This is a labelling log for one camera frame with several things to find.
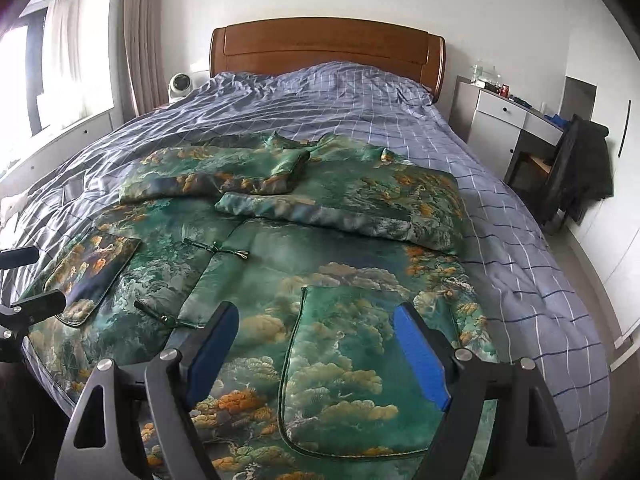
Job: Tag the white wardrobe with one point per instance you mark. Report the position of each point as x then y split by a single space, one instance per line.
620 210

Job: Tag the white desk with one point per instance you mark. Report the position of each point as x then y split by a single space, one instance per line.
487 130

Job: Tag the white sheer curtain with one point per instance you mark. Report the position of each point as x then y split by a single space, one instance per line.
62 60

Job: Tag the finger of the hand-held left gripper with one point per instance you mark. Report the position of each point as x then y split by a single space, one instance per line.
20 257
42 304

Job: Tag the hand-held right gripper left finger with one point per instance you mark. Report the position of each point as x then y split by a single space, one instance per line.
215 345

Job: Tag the chair with dark jacket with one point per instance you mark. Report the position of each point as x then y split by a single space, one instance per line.
580 165

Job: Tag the white window-side cabinet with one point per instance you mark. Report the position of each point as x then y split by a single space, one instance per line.
65 142

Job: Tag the wooden bed headboard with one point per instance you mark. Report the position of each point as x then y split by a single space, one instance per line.
325 42

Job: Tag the brown curtain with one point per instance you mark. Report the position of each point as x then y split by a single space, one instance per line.
145 35

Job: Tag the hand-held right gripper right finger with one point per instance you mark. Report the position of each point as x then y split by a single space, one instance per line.
420 355

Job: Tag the person's dark pants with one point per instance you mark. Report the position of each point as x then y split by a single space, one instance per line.
25 410

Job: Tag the blue desk clutter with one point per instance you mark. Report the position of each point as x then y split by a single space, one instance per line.
555 119

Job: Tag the clear plastic container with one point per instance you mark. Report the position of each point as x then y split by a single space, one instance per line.
484 74

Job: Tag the dark phone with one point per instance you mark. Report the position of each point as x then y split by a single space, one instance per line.
71 190

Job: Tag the window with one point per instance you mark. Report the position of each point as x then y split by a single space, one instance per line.
20 85

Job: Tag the green landscape print jacket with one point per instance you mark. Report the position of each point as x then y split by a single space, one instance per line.
350 200

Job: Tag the white cloth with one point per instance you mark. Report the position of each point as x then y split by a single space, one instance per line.
10 207

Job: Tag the white desk fan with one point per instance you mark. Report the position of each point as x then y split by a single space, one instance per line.
180 85

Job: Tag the bed with blue plaid sheet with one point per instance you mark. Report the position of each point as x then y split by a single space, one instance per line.
350 100

